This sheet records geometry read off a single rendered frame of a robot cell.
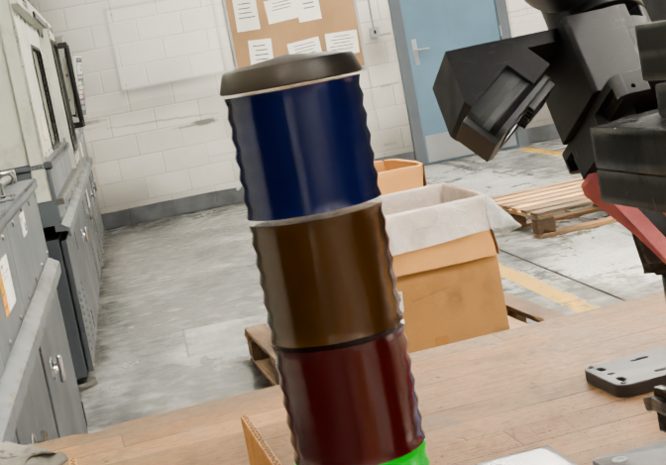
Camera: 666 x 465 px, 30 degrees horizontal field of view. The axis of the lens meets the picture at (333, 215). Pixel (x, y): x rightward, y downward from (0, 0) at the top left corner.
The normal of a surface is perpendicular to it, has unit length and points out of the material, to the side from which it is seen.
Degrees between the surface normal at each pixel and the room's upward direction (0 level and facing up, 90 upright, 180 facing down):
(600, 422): 0
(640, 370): 0
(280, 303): 76
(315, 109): 104
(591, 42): 61
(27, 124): 90
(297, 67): 71
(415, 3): 90
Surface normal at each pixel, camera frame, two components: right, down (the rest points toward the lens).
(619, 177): -0.96, 0.21
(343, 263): 0.33, 0.31
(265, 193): -0.59, -0.04
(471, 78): 0.11, -0.40
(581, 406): -0.18, -0.97
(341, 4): 0.18, 0.10
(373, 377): 0.36, -0.19
